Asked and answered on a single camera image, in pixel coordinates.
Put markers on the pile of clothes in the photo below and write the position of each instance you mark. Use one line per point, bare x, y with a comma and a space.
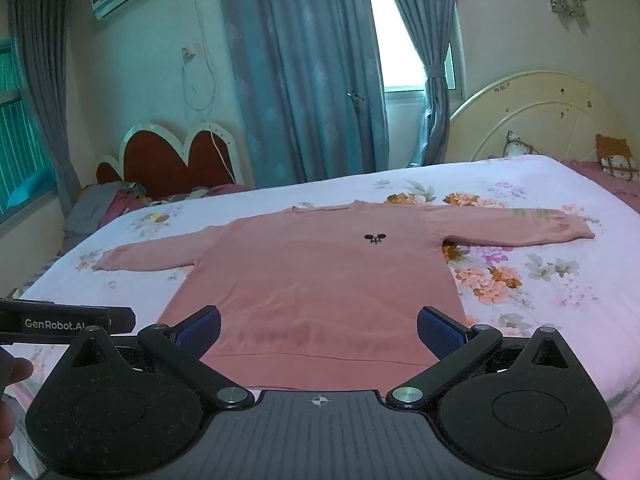
115, 205

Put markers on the person's left hand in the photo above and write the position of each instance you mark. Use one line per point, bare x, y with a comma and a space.
14, 371

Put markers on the tied blue curtain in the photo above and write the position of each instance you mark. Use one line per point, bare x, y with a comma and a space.
435, 110

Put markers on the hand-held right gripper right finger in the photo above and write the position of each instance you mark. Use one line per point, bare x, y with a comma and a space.
440, 334

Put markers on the cream round headboard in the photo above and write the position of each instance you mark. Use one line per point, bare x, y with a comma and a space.
550, 115

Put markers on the wide blue curtain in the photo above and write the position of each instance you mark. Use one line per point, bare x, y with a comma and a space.
300, 85

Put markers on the window with teal bars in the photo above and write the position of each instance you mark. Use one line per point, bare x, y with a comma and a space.
20, 150

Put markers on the pink blanket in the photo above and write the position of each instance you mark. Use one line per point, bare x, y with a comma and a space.
610, 185

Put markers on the red heart-shaped headboard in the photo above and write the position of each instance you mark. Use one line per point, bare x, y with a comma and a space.
165, 160

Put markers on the pink sweater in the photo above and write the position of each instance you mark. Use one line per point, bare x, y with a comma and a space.
320, 270

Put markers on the bright window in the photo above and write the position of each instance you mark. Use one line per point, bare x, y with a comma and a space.
400, 35

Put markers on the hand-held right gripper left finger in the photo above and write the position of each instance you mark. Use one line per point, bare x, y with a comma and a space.
200, 334

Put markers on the grey-blue curtain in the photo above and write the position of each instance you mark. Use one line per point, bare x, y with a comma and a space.
45, 85

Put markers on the metal curtain hook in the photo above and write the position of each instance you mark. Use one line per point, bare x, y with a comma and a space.
355, 95

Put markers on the orange patterned pillow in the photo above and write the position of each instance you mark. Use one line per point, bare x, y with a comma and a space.
617, 157

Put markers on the floral bed sheet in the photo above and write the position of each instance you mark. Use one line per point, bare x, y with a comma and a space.
550, 310

